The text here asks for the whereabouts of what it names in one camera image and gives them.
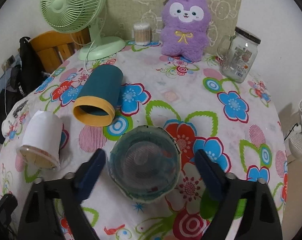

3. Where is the white wall socket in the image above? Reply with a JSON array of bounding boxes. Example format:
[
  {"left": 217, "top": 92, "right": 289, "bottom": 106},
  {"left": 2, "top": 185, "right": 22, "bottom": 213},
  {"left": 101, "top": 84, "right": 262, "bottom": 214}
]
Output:
[{"left": 2, "top": 55, "right": 15, "bottom": 71}]

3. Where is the cotton swab container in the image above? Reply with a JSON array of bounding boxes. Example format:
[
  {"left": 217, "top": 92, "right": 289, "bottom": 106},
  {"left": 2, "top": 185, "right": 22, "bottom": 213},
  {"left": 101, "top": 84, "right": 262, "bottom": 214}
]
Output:
[{"left": 133, "top": 22, "right": 151, "bottom": 46}]

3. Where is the teal cup with yellow rim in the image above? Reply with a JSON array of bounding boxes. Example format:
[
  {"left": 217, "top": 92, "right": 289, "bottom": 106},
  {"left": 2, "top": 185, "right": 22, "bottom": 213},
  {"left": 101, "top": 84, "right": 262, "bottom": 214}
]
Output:
[{"left": 73, "top": 64, "right": 123, "bottom": 127}]

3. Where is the white printed t-shirt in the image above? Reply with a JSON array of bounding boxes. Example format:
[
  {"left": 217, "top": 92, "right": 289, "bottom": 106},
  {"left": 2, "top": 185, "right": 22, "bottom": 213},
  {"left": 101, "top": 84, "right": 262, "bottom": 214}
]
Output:
[{"left": 1, "top": 100, "right": 28, "bottom": 139}]

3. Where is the floral tablecloth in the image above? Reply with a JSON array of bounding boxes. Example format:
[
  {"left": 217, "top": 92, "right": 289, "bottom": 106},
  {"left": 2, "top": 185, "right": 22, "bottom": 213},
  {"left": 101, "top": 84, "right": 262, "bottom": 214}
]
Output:
[{"left": 0, "top": 42, "right": 288, "bottom": 239}]

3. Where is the green desk fan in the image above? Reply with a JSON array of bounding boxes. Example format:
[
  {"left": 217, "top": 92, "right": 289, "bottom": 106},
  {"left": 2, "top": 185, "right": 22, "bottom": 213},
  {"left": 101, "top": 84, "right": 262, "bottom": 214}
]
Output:
[{"left": 40, "top": 0, "right": 126, "bottom": 61}]

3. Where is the wooden chair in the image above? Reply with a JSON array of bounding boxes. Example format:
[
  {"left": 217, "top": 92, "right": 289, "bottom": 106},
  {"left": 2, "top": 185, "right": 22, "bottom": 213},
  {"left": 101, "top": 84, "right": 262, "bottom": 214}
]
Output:
[{"left": 30, "top": 28, "right": 91, "bottom": 74}]

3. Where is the glass jar with dark lid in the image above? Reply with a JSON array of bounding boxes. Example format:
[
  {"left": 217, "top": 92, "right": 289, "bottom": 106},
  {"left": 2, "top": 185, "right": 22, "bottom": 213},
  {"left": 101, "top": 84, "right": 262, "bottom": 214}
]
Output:
[{"left": 216, "top": 27, "right": 261, "bottom": 83}]

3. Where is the clear cup with yellow sleeve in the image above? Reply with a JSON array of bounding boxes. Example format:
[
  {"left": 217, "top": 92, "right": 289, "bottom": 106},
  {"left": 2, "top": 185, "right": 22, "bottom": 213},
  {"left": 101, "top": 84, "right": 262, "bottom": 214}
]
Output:
[{"left": 107, "top": 125, "right": 181, "bottom": 203}]

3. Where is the purple plush toy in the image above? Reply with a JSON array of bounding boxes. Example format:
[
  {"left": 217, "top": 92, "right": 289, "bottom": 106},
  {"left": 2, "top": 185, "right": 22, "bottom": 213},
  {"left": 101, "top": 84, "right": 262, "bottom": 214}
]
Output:
[{"left": 160, "top": 0, "right": 211, "bottom": 62}]

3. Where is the green cartoon placemat board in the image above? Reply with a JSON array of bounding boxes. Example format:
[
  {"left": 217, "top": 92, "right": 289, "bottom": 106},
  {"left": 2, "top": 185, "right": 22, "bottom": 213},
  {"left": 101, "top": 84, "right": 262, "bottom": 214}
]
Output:
[{"left": 98, "top": 0, "right": 242, "bottom": 54}]

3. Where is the white-sleeved clear plastic cup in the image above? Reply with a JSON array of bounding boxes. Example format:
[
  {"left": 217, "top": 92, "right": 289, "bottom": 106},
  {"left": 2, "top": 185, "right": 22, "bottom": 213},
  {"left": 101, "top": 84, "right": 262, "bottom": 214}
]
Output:
[{"left": 16, "top": 111, "right": 63, "bottom": 170}]

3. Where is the small green cup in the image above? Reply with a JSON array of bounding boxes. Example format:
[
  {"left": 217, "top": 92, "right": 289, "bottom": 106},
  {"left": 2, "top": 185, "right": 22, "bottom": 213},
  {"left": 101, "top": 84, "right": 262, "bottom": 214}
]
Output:
[{"left": 199, "top": 188, "right": 247, "bottom": 221}]

